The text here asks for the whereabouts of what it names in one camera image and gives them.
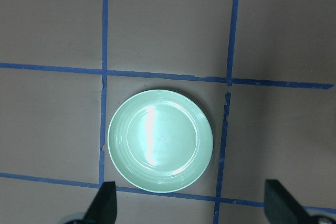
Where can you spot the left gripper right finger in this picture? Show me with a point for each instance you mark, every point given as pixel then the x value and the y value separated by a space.
pixel 281 207

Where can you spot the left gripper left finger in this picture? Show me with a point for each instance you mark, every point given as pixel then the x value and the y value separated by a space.
pixel 103 208

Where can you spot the green plate far side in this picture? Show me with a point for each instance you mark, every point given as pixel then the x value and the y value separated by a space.
pixel 160 141

